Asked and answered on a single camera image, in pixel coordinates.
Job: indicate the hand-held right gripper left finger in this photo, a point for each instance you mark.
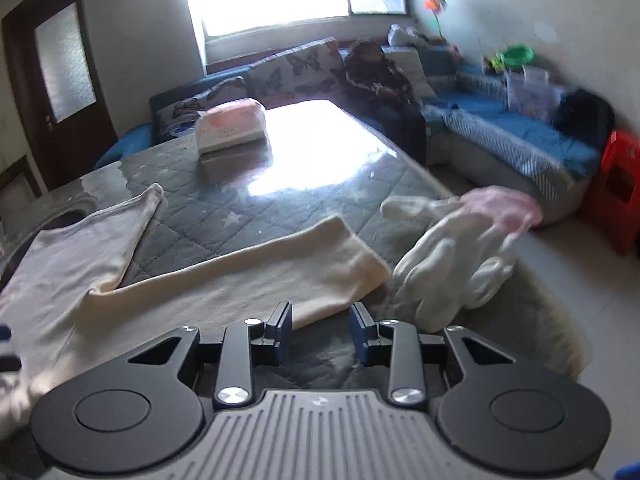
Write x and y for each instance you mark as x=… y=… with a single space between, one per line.
x=280 y=332

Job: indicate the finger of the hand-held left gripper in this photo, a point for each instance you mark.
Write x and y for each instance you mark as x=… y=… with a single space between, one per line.
x=4 y=332
x=9 y=362

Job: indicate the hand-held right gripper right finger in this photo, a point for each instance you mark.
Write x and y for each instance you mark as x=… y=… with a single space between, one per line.
x=361 y=332

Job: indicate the cream long-sleeved garment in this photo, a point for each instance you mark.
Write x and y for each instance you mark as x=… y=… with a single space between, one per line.
x=175 y=305

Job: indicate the white garment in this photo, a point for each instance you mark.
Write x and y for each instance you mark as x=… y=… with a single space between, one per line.
x=450 y=270

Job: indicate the grey quilted star table cover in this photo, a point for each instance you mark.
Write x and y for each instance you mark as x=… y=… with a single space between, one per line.
x=225 y=210

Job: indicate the pink garment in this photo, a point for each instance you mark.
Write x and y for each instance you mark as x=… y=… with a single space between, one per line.
x=505 y=207

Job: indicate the pink and white tissue pack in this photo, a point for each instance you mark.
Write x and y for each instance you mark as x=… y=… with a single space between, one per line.
x=232 y=127

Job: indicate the striped grey sofa cover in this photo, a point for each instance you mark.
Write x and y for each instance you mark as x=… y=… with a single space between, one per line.
x=515 y=160

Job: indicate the long butterfly print cushion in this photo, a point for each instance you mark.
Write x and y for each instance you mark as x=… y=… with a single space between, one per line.
x=200 y=107

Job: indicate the brown patterned blanket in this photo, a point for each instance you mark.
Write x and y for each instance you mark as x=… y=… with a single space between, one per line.
x=380 y=85

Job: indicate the blue corner sofa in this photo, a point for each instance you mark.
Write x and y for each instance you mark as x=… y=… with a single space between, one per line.
x=500 y=125

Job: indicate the dark wooden glass-panel door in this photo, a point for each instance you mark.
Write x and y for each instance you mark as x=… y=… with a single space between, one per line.
x=60 y=85

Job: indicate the tall butterfly print cushion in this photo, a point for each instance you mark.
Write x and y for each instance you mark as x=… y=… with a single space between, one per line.
x=295 y=67

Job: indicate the red plastic stool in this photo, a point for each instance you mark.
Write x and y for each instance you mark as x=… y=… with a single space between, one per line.
x=615 y=195

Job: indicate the clear plastic storage box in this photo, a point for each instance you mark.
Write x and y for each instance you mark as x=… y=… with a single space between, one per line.
x=527 y=92

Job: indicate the white stuffed toy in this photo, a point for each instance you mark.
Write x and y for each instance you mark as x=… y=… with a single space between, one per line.
x=405 y=36

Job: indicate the small green toy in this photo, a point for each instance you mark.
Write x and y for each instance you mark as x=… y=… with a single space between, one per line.
x=492 y=62

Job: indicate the black bag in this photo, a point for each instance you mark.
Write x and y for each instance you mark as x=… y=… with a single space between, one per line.
x=585 y=117

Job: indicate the green plastic bowl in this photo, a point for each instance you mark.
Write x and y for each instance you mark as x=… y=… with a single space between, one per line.
x=519 y=55

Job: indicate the colourful pinwheel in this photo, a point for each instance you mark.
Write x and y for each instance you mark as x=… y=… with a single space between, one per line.
x=435 y=5

